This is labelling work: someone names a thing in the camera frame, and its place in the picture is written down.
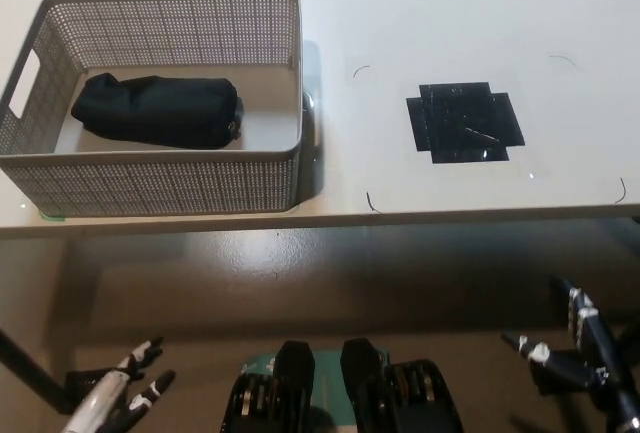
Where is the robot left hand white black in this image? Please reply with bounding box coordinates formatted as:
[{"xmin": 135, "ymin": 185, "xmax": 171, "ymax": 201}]
[{"xmin": 62, "ymin": 336, "xmax": 177, "ymax": 433}]

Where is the robot right hand white black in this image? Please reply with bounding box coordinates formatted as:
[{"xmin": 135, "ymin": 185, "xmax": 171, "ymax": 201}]
[{"xmin": 500, "ymin": 274, "xmax": 612, "ymax": 395}]

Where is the black fabric pencil case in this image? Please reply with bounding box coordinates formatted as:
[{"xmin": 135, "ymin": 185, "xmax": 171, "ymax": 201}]
[{"xmin": 69, "ymin": 72, "xmax": 246, "ymax": 151}]

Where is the black metal table leg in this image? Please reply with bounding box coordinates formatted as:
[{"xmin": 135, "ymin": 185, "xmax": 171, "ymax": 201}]
[{"xmin": 0, "ymin": 327, "xmax": 70, "ymax": 415}]

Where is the robot left black body block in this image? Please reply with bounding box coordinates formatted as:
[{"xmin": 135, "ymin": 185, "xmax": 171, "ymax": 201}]
[{"xmin": 222, "ymin": 339, "xmax": 319, "ymax": 433}]

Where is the robot black body block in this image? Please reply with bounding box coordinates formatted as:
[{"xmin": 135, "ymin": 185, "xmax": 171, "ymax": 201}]
[
  {"xmin": 340, "ymin": 337, "xmax": 465, "ymax": 433},
  {"xmin": 222, "ymin": 339, "xmax": 319, "ymax": 433}
]

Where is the robot right black body block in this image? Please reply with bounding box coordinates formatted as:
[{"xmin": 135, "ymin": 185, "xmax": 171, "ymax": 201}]
[{"xmin": 340, "ymin": 337, "xmax": 465, "ymax": 433}]

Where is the grey perforated plastic basket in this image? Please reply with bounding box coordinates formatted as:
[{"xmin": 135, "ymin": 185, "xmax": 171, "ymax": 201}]
[{"xmin": 0, "ymin": 0, "xmax": 305, "ymax": 218}]

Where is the black tape patch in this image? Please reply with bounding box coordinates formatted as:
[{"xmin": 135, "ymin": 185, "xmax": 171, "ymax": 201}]
[{"xmin": 405, "ymin": 81, "xmax": 527, "ymax": 166}]

